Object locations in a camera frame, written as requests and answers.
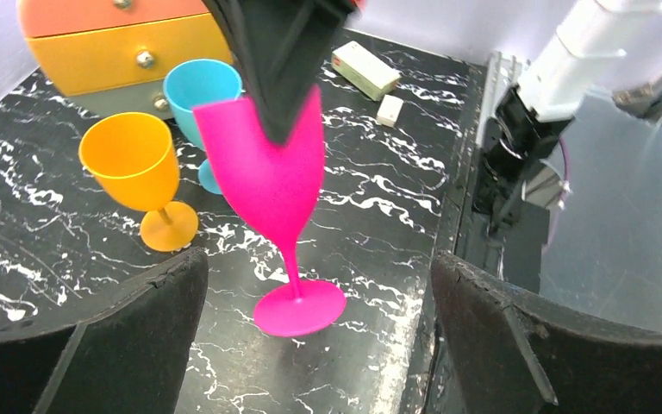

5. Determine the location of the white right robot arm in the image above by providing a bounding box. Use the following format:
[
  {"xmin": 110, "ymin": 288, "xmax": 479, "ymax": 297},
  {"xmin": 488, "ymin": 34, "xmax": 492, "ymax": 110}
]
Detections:
[{"xmin": 193, "ymin": 1, "xmax": 662, "ymax": 235}]

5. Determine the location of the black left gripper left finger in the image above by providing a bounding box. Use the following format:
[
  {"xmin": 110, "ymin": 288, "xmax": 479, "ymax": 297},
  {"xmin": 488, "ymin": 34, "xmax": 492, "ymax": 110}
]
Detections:
[{"xmin": 0, "ymin": 248, "xmax": 209, "ymax": 413}]

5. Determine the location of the orange plastic wine glass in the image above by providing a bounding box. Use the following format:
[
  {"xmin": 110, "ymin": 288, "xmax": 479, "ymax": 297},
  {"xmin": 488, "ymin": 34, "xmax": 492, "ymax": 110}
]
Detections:
[{"xmin": 78, "ymin": 112, "xmax": 199, "ymax": 252}]

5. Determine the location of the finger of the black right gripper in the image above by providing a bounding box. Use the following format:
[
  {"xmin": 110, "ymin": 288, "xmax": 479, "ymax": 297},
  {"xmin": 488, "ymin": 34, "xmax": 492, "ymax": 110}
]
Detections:
[{"xmin": 203, "ymin": 0, "xmax": 360, "ymax": 145}]

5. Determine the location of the round drawer cabinet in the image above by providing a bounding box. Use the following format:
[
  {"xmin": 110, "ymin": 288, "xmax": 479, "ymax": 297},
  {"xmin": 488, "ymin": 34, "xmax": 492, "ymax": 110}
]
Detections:
[{"xmin": 16, "ymin": 0, "xmax": 234, "ymax": 119}]

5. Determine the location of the magenta plastic wine glass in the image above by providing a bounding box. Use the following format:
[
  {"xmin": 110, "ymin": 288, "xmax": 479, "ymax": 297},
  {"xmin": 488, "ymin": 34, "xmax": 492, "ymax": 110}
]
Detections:
[{"xmin": 192, "ymin": 85, "xmax": 347, "ymax": 337}]

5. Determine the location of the small white box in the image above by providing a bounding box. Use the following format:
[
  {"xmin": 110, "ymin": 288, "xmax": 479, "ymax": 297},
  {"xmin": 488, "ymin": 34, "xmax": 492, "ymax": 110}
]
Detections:
[{"xmin": 376, "ymin": 94, "xmax": 404, "ymax": 128}]

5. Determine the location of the cream rectangular box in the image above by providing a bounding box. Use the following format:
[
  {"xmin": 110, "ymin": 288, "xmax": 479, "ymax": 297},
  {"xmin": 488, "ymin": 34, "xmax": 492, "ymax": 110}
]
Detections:
[{"xmin": 331, "ymin": 41, "xmax": 401, "ymax": 102}]

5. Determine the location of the black marble table mat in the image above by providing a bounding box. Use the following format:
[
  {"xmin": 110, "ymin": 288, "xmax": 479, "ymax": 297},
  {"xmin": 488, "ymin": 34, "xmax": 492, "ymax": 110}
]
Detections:
[{"xmin": 0, "ymin": 28, "xmax": 489, "ymax": 414}]

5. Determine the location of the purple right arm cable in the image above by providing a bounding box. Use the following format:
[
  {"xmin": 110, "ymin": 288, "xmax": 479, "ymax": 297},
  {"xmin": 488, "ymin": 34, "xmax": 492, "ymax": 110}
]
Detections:
[{"xmin": 542, "ymin": 136, "xmax": 573, "ymax": 253}]

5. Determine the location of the light blue plastic wine glass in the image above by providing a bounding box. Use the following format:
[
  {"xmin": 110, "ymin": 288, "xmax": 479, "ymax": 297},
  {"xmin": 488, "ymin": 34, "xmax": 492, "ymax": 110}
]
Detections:
[{"xmin": 162, "ymin": 59, "xmax": 244, "ymax": 196}]

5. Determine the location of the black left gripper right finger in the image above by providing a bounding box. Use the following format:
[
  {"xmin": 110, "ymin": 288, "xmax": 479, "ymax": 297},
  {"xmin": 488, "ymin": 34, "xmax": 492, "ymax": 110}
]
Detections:
[{"xmin": 430, "ymin": 253, "xmax": 662, "ymax": 413}]

